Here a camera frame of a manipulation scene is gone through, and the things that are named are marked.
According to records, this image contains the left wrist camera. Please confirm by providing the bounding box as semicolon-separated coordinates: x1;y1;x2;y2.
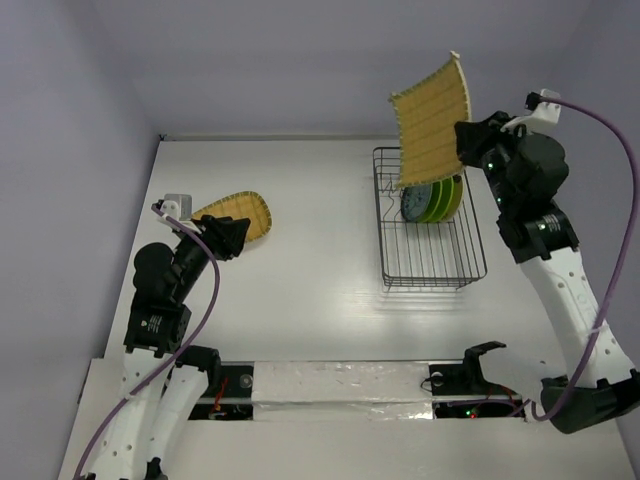
154;193;192;222

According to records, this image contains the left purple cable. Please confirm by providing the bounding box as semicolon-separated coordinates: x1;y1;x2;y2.
67;205;221;480

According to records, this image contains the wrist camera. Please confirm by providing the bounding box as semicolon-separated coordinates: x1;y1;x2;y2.
501;89;561;134
154;193;192;222

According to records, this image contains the rounded bamboo tray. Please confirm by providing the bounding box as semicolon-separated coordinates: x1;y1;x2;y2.
192;191;273;243

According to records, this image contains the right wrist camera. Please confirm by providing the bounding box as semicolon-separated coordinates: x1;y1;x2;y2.
501;89;561;134

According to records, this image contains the green plate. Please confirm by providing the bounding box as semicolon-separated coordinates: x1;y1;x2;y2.
419;181;443;223
441;175;464;222

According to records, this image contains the square bamboo tray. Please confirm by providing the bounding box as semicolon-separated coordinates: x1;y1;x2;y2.
389;51;471;188

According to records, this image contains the black wire dish rack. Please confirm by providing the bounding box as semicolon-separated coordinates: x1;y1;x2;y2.
372;147;487;291

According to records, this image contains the blue patterned plate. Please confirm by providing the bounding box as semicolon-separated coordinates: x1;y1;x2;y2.
401;184;432;223

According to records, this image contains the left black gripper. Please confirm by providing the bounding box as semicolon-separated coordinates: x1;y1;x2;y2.
171;212;249;299

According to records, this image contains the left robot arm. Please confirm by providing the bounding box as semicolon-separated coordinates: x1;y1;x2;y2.
74;213;250;479

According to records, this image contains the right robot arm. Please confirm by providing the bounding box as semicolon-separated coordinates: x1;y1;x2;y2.
454;112;639;434

